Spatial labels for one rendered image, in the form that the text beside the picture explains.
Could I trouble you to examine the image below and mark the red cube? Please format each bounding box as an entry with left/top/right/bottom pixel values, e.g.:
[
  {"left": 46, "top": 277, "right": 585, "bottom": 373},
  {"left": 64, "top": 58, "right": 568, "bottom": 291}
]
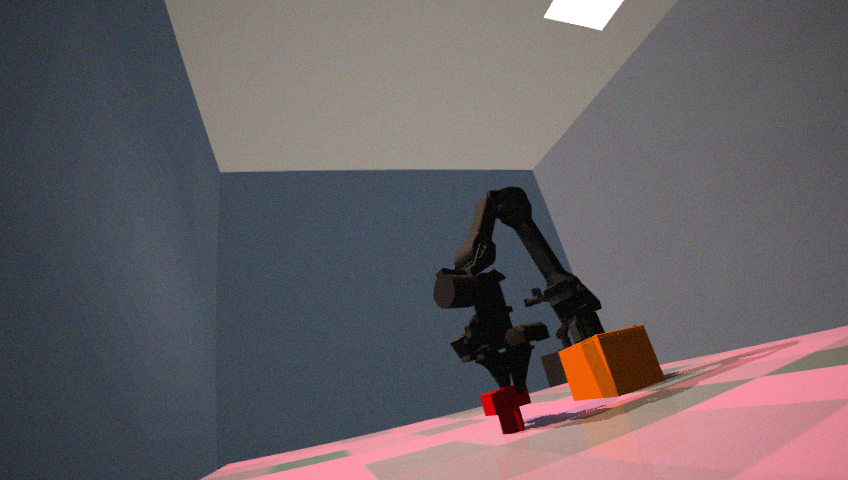
[
  {"left": 480, "top": 389, "right": 513, "bottom": 416},
  {"left": 498, "top": 407, "right": 525, "bottom": 434},
  {"left": 499, "top": 385, "right": 531, "bottom": 408}
]

